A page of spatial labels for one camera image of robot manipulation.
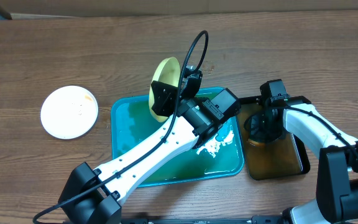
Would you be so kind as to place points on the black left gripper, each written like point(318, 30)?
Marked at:
point(162, 102)

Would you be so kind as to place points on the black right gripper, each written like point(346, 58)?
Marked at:
point(257, 134)

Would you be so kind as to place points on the green yellow sponge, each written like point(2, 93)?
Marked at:
point(256, 143)

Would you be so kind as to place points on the light green plate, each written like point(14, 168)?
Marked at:
point(164, 81)

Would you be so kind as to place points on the white plate with sauce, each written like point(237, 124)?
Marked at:
point(69, 112)

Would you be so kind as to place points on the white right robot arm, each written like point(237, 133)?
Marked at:
point(336, 198)

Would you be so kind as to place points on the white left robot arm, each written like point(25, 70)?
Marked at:
point(97, 195)

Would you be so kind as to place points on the black water tray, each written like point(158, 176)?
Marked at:
point(281, 158)

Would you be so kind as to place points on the teal serving tray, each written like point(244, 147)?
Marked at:
point(131, 123)

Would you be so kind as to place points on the cardboard backdrop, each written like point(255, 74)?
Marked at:
point(96, 8)

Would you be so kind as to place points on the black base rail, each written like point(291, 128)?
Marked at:
point(257, 219)

